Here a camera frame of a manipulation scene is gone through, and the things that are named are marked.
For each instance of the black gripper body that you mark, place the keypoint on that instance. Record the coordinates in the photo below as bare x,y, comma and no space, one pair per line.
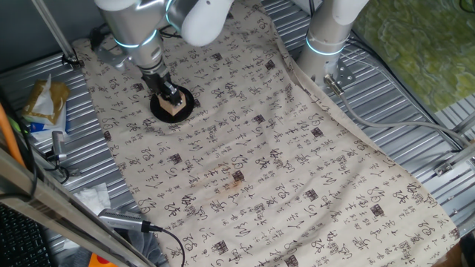
156,79

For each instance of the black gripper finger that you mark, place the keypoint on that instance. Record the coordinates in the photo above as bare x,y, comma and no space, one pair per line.
177,95
166,99

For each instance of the wooden cube block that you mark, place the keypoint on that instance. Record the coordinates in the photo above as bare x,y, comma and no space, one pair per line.
171,109

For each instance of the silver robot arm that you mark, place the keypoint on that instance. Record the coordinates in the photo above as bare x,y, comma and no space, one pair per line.
133,22

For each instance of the black round scale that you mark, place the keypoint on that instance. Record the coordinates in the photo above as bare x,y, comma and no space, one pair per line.
187,107

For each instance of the thin aluminium pole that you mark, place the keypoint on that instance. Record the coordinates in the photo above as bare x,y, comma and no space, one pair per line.
55,33

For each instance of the yellow tissue pack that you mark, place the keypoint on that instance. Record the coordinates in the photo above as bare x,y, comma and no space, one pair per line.
44,104

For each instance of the white crumpled tissue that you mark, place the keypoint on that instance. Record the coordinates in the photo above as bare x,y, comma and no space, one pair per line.
92,198

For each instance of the beige calligraphy print cloth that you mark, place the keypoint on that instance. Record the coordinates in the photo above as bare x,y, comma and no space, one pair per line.
278,167

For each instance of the orange pole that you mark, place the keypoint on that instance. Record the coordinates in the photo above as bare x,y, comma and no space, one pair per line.
7,133

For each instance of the orange emergency stop box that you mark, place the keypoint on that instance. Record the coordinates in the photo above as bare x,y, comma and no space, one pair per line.
98,261

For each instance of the black keyboard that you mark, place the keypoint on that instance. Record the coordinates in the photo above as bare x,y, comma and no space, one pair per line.
18,241

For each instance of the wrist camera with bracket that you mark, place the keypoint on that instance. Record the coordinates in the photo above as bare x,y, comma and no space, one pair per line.
111,57

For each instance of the small camera on stand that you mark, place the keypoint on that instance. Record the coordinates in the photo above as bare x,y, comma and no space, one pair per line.
58,142

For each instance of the silver camera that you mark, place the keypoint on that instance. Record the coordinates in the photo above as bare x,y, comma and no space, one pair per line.
118,219

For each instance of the aluminium frame bar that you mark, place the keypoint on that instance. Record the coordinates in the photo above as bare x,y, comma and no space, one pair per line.
55,211

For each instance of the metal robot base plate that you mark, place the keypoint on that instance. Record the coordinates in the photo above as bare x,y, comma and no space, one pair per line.
343,74

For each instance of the aluminium frame bracket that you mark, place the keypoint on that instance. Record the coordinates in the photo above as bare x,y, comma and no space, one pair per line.
445,167

